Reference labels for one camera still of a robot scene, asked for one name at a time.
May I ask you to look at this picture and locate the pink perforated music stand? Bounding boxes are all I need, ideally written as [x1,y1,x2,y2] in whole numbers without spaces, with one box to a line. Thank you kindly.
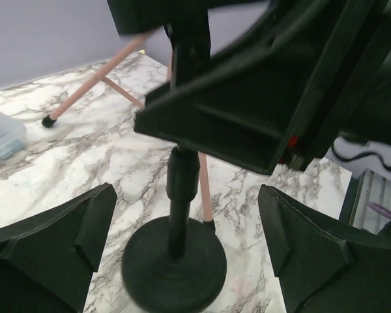
[41,32,216,232]

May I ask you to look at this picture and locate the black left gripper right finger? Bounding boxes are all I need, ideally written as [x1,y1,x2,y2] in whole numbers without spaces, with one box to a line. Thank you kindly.
[258,185,391,313]

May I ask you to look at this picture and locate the clear plastic compartment box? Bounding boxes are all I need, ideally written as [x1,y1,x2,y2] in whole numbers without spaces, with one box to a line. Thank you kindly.
[0,112,27,161]

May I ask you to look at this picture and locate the black mic clip stand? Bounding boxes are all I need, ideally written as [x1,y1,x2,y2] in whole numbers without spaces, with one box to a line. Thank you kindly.
[122,21,227,312]

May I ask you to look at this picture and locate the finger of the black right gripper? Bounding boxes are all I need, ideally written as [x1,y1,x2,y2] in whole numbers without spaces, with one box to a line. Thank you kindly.
[108,1,270,54]
[147,1,371,175]

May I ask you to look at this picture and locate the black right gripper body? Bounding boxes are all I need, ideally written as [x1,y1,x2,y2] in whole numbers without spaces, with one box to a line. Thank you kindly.
[293,1,391,171]

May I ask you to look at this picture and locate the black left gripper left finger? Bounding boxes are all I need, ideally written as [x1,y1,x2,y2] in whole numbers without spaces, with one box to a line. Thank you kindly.
[0,183,117,312]

